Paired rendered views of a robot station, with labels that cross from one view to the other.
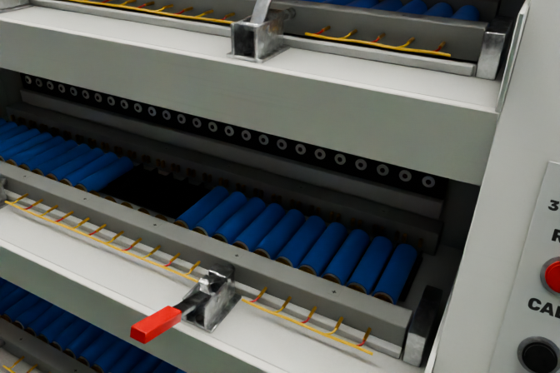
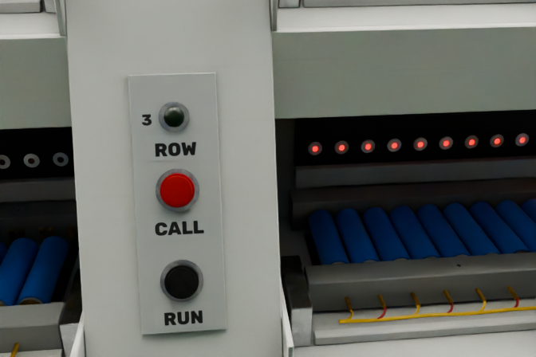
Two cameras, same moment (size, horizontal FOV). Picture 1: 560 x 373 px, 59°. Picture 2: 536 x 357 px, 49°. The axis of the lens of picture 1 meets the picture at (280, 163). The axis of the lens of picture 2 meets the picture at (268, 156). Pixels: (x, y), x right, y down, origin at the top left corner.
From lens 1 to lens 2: 0.07 m
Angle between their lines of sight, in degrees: 30
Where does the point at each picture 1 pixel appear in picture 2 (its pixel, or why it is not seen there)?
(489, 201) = (84, 135)
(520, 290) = (143, 221)
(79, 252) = not seen: outside the picture
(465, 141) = (42, 78)
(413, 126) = not seen: outside the picture
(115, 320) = not seen: outside the picture
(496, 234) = (103, 169)
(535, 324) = (168, 249)
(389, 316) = (36, 319)
